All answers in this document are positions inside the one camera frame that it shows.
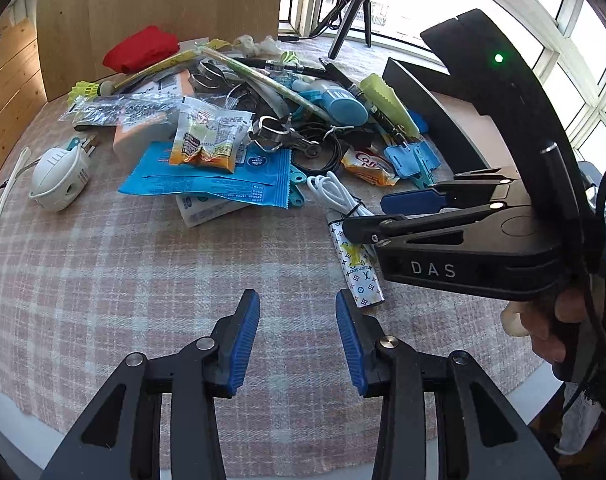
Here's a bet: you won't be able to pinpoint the green microfibre cloth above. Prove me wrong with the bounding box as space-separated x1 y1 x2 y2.
358 74 420 140

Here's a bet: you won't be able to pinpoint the white respirator mask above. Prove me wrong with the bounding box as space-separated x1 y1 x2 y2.
28 145 90 212

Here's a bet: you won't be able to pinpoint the red cloth pouch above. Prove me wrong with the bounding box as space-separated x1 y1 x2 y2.
102 25 179 74

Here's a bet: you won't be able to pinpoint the plaid tablecloth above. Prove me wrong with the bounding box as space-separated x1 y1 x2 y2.
0 132 380 479

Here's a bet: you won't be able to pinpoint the orange snack packet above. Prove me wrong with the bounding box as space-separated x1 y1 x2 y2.
169 96 253 174

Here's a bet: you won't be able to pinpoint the orange tissue pack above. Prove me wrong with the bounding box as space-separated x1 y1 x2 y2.
113 70 193 171

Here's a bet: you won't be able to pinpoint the wooden board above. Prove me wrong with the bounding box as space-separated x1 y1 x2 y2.
36 0 280 100

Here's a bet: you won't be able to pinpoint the crumpled white tissue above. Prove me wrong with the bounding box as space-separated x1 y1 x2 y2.
233 35 282 58

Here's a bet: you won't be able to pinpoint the black tripod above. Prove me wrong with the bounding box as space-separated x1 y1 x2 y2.
309 0 373 60

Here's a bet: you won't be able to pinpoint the coffee mate sachet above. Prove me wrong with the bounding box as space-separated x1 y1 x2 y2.
341 148 399 188

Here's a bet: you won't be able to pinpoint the teal plastic clothes peg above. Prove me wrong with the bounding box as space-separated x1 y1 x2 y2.
289 165 306 208

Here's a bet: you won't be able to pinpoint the black coiled cable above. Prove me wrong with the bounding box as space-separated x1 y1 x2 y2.
288 122 345 175

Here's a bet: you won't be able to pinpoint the blue wet wipes packet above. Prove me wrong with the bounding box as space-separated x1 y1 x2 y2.
118 142 291 209

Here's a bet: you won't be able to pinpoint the silver metal clip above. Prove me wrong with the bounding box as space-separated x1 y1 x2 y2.
249 116 321 158

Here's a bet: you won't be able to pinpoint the yellow shuttlecock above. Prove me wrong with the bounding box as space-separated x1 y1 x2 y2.
68 80 114 106

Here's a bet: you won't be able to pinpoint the white box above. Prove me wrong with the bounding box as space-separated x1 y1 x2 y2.
176 195 247 228

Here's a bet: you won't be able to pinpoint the black marker pen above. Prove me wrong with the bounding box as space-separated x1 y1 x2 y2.
236 58 327 78

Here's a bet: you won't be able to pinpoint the white cable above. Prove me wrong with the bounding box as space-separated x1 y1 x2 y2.
306 171 376 219

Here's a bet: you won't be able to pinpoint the yellow paper chopstick sleeve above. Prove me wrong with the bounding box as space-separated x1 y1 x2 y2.
113 39 233 92

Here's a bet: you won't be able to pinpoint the paper chopsticks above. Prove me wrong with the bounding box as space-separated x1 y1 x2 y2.
196 47 335 125

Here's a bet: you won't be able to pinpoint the blue phone stand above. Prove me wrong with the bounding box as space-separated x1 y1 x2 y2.
383 141 441 188

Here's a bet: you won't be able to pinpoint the blue cap lotion tube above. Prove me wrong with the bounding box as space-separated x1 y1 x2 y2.
291 79 369 127

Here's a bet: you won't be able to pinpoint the black tray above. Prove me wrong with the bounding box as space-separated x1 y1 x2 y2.
383 58 518 177

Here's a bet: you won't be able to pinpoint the right hand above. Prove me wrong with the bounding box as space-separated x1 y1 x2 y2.
501 288 586 364

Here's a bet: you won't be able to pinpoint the patterned lighter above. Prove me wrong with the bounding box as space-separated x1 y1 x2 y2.
326 210 384 308

